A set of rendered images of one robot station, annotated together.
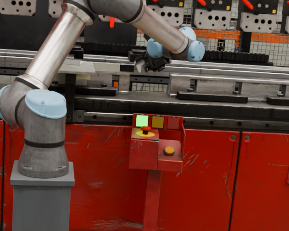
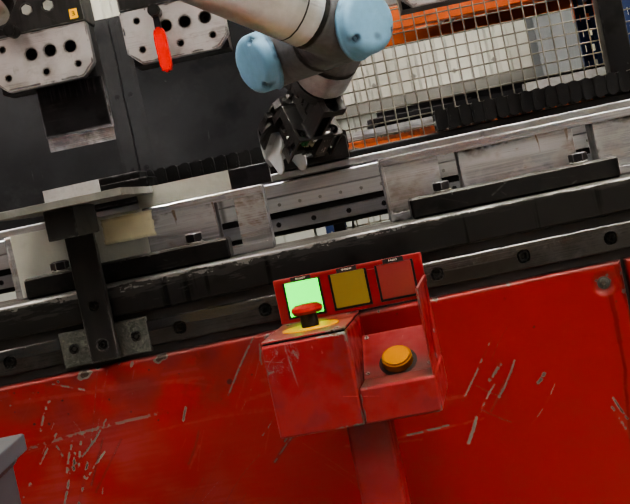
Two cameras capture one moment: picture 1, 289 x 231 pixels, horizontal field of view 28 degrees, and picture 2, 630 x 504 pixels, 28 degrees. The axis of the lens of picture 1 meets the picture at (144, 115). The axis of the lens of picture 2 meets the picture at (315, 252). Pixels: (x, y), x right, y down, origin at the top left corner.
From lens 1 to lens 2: 77 cm
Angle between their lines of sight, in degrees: 14
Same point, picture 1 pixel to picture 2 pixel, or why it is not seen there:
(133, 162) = (289, 418)
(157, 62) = (309, 122)
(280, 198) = not seen: outside the picture
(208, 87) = (496, 165)
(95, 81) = (172, 236)
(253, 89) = not seen: outside the picture
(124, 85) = (253, 223)
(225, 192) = not seen: outside the picture
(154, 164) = (352, 407)
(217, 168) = (586, 390)
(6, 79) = not seen: hidden behind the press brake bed
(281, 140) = not seen: outside the picture
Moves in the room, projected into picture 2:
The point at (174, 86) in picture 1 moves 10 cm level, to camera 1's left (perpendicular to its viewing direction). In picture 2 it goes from (396, 189) to (330, 203)
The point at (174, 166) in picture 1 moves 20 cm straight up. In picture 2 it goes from (413, 397) to (379, 232)
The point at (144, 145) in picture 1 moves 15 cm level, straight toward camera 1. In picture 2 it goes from (305, 357) to (281, 381)
